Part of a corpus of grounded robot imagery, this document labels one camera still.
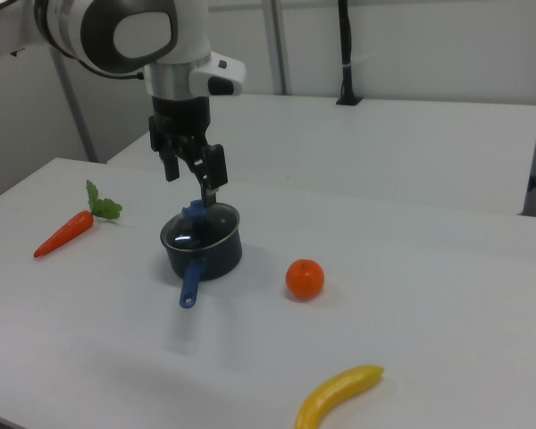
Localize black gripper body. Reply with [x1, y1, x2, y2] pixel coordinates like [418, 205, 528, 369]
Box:
[148, 95, 213, 156]

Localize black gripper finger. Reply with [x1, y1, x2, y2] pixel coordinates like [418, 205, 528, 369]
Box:
[183, 136, 230, 209]
[157, 139, 182, 182]

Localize glass lid with blue knob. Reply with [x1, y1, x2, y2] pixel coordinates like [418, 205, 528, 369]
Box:
[161, 199, 241, 250]

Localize orange toy carrot, green leaves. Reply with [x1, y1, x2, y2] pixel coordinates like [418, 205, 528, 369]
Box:
[33, 179, 123, 260]

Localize orange toy mandarin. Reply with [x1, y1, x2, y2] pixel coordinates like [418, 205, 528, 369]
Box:
[285, 257, 326, 301]

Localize white side table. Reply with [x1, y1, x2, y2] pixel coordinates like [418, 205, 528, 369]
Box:
[105, 91, 536, 216]

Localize black pole with base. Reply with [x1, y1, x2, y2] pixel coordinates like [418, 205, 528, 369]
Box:
[336, 0, 364, 106]

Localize yellow toy banana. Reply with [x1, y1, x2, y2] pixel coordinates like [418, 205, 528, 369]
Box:
[293, 364, 385, 429]

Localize dark blue pot, blue handle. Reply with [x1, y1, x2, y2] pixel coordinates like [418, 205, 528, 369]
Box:
[160, 203, 244, 310]

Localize grey metal partition post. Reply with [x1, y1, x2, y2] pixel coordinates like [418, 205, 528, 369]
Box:
[47, 44, 100, 164]
[263, 0, 292, 96]

